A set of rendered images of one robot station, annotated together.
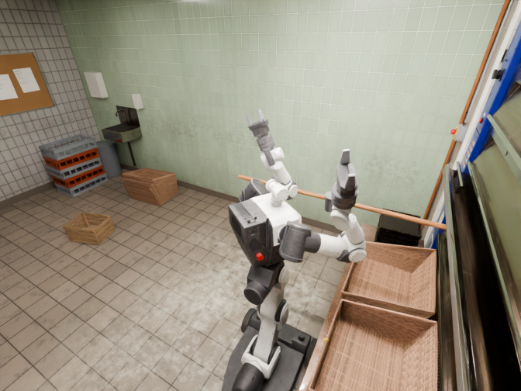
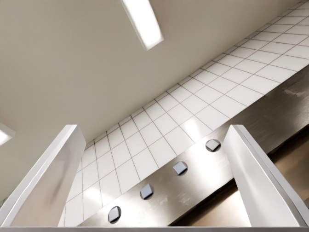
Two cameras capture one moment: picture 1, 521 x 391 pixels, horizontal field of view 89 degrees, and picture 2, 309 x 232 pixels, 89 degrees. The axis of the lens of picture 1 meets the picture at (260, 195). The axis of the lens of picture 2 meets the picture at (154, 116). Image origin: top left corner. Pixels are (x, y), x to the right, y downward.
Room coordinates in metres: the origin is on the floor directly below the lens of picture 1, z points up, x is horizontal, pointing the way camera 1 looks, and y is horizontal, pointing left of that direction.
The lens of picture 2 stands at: (0.80, -0.21, 1.67)
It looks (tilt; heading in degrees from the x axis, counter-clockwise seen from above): 52 degrees up; 236
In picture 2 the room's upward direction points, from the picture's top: 38 degrees counter-clockwise
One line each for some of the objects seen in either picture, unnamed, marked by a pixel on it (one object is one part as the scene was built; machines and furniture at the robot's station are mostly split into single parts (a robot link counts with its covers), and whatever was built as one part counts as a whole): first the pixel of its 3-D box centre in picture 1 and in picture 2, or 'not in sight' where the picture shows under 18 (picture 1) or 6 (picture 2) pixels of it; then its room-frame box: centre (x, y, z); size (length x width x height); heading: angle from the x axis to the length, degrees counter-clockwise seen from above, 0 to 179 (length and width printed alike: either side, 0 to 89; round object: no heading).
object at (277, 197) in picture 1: (277, 192); not in sight; (1.07, -0.08, 1.46); 0.10 x 0.07 x 0.09; 26
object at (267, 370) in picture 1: (261, 355); not in sight; (0.96, 0.00, 0.28); 0.21 x 0.20 x 0.13; 151
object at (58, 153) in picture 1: (69, 146); not in sight; (3.84, 2.87, 0.68); 0.60 x 0.40 x 0.15; 151
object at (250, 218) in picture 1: (264, 230); not in sight; (1.04, -0.02, 1.26); 0.34 x 0.30 x 0.36; 26
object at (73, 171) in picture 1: (74, 164); not in sight; (3.82, 2.89, 0.38); 0.60 x 0.40 x 0.15; 149
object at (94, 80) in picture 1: (96, 84); not in sight; (4.42, 2.51, 1.45); 0.28 x 0.11 x 0.36; 61
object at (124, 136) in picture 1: (124, 140); not in sight; (4.07, 2.14, 0.69); 0.46 x 0.36 x 0.94; 61
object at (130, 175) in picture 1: (150, 178); not in sight; (3.46, 1.60, 0.32); 0.56 x 0.49 x 0.28; 69
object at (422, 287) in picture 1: (388, 278); not in sight; (1.21, -0.83, 0.72); 0.56 x 0.49 x 0.28; 150
